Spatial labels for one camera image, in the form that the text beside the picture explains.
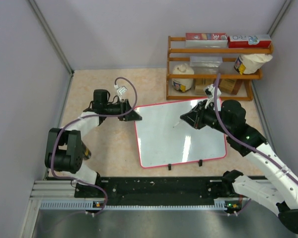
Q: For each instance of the wooden shelf rack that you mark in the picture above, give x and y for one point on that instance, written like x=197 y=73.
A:
x=189 y=69

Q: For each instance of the clear plastic container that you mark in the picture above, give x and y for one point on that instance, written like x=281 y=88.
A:
x=205 y=65

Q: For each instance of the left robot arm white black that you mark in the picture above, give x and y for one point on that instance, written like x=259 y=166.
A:
x=66 y=152

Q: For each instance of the white flour bag upper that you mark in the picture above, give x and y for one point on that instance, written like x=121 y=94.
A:
x=250 y=63

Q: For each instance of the brown cardboard box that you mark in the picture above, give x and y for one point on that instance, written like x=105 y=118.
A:
x=201 y=84
x=230 y=86

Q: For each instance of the grey slotted cable duct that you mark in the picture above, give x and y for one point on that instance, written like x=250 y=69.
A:
x=70 y=205

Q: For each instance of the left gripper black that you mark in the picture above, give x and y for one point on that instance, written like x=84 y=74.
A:
x=132 y=116

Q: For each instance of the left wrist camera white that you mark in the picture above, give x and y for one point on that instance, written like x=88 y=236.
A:
x=120 y=90

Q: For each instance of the brown cardboard box left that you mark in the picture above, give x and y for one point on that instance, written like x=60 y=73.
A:
x=201 y=84

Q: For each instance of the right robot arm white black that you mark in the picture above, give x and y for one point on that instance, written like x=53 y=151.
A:
x=282 y=200

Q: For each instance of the aluminium frame post right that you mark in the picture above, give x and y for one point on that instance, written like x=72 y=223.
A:
x=286 y=6

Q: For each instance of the red foil box left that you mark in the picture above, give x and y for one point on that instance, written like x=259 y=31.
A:
x=206 y=40

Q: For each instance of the whiteboard with pink frame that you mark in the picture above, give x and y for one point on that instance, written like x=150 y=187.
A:
x=159 y=144

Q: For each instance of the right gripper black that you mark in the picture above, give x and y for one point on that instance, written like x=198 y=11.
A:
x=195 y=117

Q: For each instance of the brown cardboard box right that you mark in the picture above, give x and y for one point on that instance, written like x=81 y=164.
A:
x=230 y=86

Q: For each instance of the aluminium frame post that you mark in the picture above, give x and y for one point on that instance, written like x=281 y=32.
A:
x=286 y=6
x=50 y=35

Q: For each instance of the red white box right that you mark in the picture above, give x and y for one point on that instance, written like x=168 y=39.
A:
x=249 y=41

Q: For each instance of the aluminium frame post left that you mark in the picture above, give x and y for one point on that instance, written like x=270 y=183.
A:
x=50 y=35

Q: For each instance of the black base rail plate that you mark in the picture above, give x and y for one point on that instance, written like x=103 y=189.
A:
x=164 y=191

